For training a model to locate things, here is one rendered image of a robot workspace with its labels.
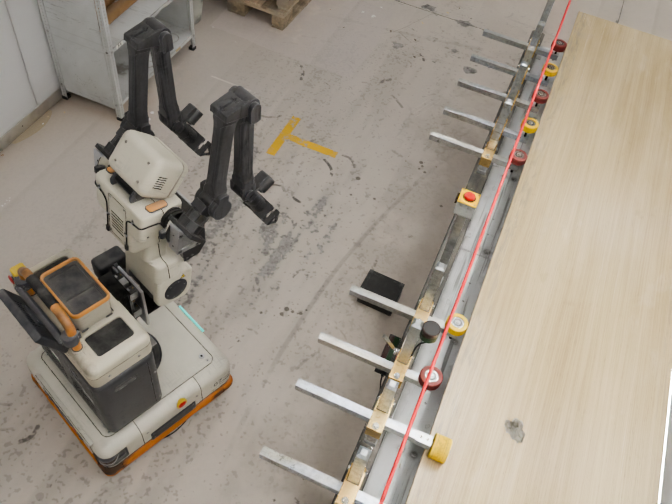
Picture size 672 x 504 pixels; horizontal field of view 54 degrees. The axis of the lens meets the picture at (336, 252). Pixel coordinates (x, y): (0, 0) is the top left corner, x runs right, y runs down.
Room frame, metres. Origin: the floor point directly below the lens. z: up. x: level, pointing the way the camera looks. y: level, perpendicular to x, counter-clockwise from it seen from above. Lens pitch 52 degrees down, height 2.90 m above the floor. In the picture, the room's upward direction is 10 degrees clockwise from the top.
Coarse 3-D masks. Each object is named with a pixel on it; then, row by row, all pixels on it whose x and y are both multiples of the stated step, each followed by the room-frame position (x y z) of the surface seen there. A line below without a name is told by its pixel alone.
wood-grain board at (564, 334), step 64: (576, 64) 3.13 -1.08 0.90; (640, 64) 3.23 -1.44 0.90; (576, 128) 2.59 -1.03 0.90; (640, 128) 2.68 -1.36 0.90; (576, 192) 2.15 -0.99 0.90; (640, 192) 2.23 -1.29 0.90; (512, 256) 1.72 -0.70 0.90; (576, 256) 1.78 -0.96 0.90; (640, 256) 1.85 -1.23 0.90; (512, 320) 1.42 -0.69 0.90; (576, 320) 1.47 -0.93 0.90; (640, 320) 1.52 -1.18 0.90; (448, 384) 1.11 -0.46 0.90; (512, 384) 1.15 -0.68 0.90; (576, 384) 1.19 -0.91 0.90; (640, 384) 1.24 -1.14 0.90; (512, 448) 0.92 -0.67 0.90; (576, 448) 0.96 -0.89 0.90; (640, 448) 1.00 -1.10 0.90
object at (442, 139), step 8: (432, 136) 2.42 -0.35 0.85; (440, 136) 2.42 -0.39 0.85; (448, 144) 2.39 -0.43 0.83; (456, 144) 2.38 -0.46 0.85; (464, 144) 2.39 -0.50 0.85; (472, 152) 2.36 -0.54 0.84; (480, 152) 2.36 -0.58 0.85; (496, 160) 2.33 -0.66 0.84; (504, 160) 2.33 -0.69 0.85; (512, 168) 2.31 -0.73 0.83
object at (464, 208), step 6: (462, 192) 1.70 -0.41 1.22; (474, 192) 1.71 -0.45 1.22; (462, 198) 1.67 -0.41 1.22; (456, 204) 1.66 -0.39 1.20; (462, 204) 1.65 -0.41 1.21; (468, 204) 1.65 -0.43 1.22; (474, 204) 1.65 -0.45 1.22; (456, 210) 1.66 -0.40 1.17; (462, 210) 1.65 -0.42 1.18; (468, 210) 1.65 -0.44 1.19; (474, 210) 1.64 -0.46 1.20; (462, 216) 1.65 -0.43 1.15; (468, 216) 1.64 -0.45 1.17
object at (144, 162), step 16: (128, 144) 1.50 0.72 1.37; (144, 144) 1.49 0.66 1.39; (160, 144) 1.56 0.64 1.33; (112, 160) 1.47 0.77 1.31; (128, 160) 1.45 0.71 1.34; (144, 160) 1.44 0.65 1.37; (160, 160) 1.44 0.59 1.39; (176, 160) 1.49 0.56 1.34; (128, 176) 1.41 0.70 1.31; (144, 176) 1.40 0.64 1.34; (160, 176) 1.41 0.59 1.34; (176, 176) 1.46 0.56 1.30; (144, 192) 1.37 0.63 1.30; (160, 192) 1.41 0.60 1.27
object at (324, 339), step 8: (320, 336) 1.23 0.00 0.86; (328, 336) 1.23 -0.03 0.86; (328, 344) 1.21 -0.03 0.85; (336, 344) 1.21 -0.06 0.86; (344, 344) 1.21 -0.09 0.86; (344, 352) 1.19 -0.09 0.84; (352, 352) 1.19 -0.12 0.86; (360, 352) 1.19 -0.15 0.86; (368, 352) 1.20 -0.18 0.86; (360, 360) 1.17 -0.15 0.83; (368, 360) 1.17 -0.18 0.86; (376, 360) 1.17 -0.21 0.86; (384, 360) 1.18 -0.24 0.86; (384, 368) 1.15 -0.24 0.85; (408, 376) 1.13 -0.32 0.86; (416, 376) 1.14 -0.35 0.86; (416, 384) 1.12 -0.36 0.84
